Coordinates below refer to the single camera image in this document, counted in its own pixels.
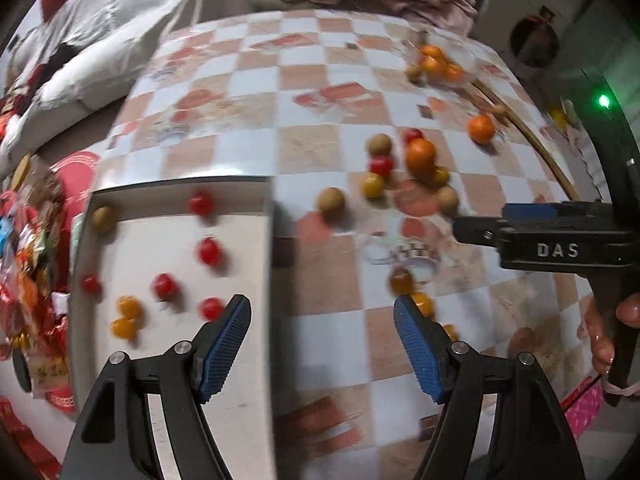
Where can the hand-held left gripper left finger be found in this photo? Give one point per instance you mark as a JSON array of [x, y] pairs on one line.
[[222, 350]]

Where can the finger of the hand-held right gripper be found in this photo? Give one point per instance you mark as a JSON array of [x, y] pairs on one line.
[[530, 211]]

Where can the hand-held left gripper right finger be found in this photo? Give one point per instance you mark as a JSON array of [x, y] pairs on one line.
[[417, 350]]

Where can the red cherry tomato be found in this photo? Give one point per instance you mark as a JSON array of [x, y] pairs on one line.
[[412, 135], [209, 251], [381, 165], [91, 284], [164, 286], [211, 308], [200, 203]]

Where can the white tray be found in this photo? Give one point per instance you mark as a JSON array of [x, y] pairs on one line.
[[165, 240]]

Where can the brown longan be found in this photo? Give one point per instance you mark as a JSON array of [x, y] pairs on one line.
[[378, 144], [102, 219], [331, 201], [447, 199], [412, 74], [497, 110]]

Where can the person's right hand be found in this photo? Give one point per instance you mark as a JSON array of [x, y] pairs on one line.
[[600, 335]]

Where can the long wooden stick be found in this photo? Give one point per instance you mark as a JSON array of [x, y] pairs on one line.
[[542, 153]]

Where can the clear glass bowl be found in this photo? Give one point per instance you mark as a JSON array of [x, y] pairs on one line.
[[467, 80]]

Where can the pink dotted bag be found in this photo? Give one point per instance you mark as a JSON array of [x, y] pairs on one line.
[[582, 410]]

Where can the white washing machine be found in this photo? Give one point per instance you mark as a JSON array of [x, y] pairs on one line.
[[535, 42]]

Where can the large orange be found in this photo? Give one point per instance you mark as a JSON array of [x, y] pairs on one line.
[[432, 69]]

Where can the pile of colourful snack packets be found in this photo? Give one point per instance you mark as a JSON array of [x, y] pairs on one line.
[[30, 260]]

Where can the red round mat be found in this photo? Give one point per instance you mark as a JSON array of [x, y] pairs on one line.
[[75, 170]]

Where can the grey striped bedding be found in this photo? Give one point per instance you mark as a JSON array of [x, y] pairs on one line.
[[100, 35]]

